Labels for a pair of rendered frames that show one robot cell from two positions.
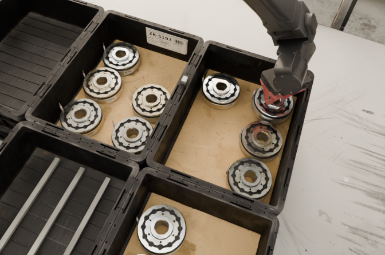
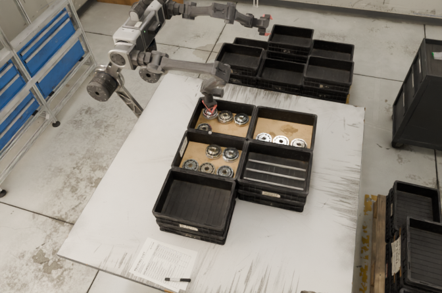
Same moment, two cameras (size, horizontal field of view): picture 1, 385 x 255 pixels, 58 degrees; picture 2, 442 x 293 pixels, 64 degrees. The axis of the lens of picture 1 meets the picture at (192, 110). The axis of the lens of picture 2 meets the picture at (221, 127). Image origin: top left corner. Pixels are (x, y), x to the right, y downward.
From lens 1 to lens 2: 183 cm
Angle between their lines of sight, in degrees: 50
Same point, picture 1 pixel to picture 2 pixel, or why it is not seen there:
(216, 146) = (228, 130)
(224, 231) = (259, 126)
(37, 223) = (269, 178)
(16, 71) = (201, 210)
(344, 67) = (172, 100)
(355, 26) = (87, 116)
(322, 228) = not seen: hidden behind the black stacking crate
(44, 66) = (196, 199)
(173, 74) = (195, 148)
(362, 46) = (159, 93)
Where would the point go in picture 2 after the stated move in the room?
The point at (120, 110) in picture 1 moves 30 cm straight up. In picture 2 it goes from (217, 163) to (214, 133)
